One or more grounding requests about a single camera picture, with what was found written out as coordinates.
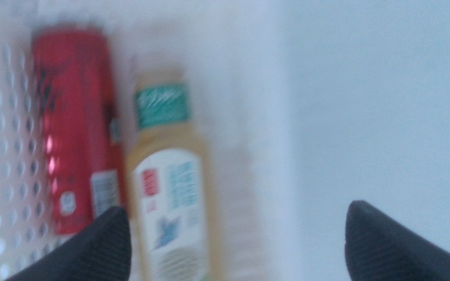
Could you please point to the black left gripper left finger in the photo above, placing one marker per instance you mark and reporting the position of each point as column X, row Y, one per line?
column 100, row 250

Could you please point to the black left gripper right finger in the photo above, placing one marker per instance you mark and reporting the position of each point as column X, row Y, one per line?
column 385, row 250

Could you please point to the yellow tea bottle white cap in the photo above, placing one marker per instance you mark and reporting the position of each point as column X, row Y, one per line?
column 174, row 195

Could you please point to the red drink can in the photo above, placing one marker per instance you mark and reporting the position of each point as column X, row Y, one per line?
column 76, row 129

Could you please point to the white perforated plastic basket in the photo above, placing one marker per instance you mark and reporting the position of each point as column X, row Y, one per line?
column 2, row 117

